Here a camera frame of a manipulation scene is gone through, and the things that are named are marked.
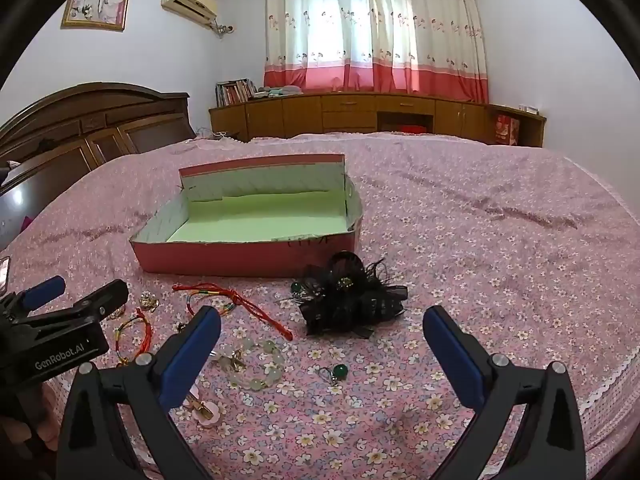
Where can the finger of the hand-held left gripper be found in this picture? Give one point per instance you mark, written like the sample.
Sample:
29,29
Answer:
100,300
46,290

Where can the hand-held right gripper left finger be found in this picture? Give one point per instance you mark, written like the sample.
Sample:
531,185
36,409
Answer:
192,355

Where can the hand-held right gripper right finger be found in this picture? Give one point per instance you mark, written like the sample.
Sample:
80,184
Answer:
455,355

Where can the clear crystal earring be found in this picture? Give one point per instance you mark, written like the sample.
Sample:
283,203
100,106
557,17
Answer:
270,346

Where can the pink cardboard box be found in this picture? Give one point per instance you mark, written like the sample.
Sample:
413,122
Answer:
225,260

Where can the green bead earring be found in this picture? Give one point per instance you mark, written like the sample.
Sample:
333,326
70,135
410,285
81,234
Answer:
340,372

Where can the small black earring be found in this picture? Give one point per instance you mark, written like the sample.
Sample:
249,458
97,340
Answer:
297,287

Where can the black feather hair accessory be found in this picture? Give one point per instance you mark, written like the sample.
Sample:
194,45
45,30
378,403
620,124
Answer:
340,305

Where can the person's left hand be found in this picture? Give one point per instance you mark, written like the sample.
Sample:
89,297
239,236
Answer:
12,430

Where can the pink floral bed cover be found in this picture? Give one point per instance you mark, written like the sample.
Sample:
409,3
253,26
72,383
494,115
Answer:
450,220

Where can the dark wooden wardrobe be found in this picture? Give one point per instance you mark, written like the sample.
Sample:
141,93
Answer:
75,125

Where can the red gift box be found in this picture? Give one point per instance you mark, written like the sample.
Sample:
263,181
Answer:
506,130

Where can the red cloth in cabinet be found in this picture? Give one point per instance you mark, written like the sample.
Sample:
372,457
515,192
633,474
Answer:
405,128

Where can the row of books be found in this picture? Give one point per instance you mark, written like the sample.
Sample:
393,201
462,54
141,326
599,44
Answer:
235,92

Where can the long wooden cabinet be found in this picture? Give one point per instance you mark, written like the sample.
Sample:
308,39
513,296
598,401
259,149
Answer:
300,115

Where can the folded clothes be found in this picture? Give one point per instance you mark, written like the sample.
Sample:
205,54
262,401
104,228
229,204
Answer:
280,91

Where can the white and pink curtain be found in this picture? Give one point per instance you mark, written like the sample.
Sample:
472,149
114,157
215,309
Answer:
370,25

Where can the wall air conditioner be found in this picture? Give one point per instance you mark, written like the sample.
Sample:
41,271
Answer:
187,2

